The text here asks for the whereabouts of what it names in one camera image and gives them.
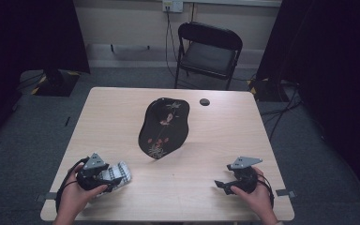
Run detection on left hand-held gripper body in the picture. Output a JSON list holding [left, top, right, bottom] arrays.
[[76, 152, 113, 192]]

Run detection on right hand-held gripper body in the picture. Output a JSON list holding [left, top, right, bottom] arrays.
[[226, 156, 263, 194]]

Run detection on white checkered cloth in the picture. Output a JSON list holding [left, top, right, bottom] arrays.
[[97, 160, 133, 197]]

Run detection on black floral pouch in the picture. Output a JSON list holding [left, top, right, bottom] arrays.
[[138, 97, 190, 160]]

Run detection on person's right hand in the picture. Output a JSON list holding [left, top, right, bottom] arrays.
[[231, 167, 278, 221]]

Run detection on person's left hand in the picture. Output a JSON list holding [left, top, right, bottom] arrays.
[[58, 163, 109, 221]]

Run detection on grey tape strip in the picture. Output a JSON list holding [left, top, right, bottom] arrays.
[[275, 188, 297, 199], [36, 191, 59, 203]]

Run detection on black stand base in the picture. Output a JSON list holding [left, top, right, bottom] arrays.
[[31, 68, 81, 98], [247, 78, 290, 103]]

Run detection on black folding chair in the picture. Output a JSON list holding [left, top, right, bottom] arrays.
[[173, 21, 244, 92]]

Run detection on dark curtain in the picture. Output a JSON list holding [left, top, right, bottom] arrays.
[[256, 0, 360, 204], [0, 0, 91, 148]]

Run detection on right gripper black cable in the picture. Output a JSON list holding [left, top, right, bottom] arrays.
[[255, 172, 276, 209]]

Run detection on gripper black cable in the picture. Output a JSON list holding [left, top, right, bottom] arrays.
[[55, 157, 90, 214], [255, 172, 276, 209]]

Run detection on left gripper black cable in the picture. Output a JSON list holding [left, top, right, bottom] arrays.
[[55, 157, 90, 214]]

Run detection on black floor cables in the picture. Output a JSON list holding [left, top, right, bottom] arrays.
[[259, 82, 304, 142]]

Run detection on black wall socket cable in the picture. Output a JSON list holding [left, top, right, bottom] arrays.
[[164, 8, 182, 80]]

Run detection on white wall socket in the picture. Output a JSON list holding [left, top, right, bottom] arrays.
[[162, 0, 185, 13]]

